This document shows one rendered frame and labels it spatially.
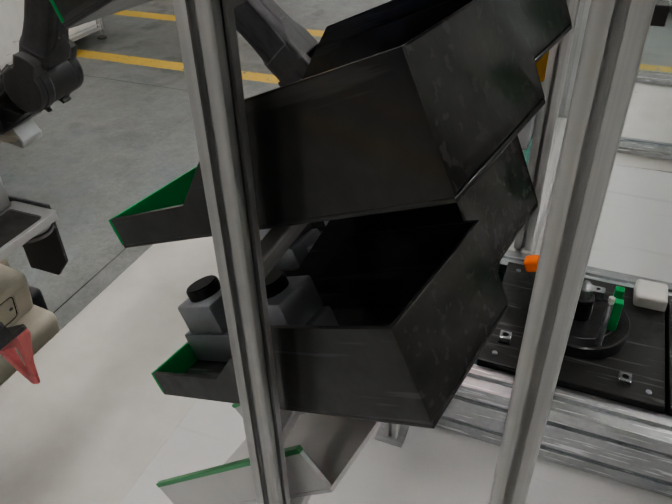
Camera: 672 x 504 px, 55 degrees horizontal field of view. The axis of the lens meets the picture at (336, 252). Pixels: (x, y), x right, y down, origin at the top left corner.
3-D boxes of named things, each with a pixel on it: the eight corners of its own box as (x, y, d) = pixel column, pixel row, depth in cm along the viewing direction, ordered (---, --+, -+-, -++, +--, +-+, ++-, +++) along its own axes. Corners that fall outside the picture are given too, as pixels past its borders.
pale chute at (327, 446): (182, 515, 69) (155, 484, 69) (257, 430, 78) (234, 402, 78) (332, 493, 49) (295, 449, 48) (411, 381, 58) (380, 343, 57)
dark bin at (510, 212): (245, 293, 68) (214, 232, 65) (313, 232, 77) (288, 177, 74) (485, 283, 50) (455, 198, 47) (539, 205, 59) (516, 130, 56)
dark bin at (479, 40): (123, 249, 47) (71, 158, 45) (236, 173, 56) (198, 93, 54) (457, 204, 29) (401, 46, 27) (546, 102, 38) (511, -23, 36)
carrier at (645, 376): (475, 368, 90) (486, 301, 83) (506, 270, 108) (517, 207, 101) (662, 418, 83) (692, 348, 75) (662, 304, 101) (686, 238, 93)
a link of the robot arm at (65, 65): (21, 67, 111) (-2, 79, 107) (48, 36, 105) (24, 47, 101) (59, 110, 114) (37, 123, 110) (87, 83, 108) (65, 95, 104)
